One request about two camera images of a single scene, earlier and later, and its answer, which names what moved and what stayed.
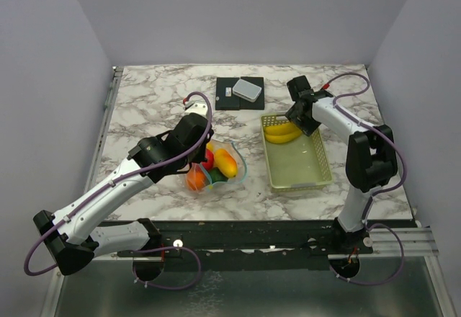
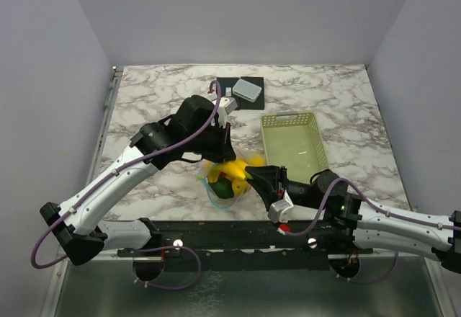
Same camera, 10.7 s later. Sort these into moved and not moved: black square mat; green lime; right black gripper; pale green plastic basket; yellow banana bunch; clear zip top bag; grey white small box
Moved: green lime; clear zip top bag; right black gripper; yellow banana bunch
Not moved: black square mat; grey white small box; pale green plastic basket
